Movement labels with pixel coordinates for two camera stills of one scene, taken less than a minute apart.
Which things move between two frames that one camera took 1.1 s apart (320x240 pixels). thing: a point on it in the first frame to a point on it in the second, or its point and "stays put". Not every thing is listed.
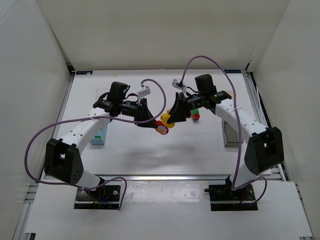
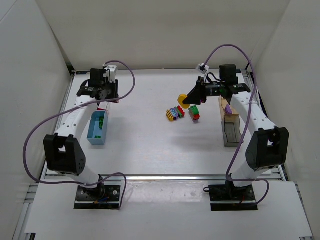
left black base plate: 106,197 stays put
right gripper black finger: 179,111 to 194,97
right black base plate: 223,198 stays put
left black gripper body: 142,111 to 114,90
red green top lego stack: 195,115 stays put
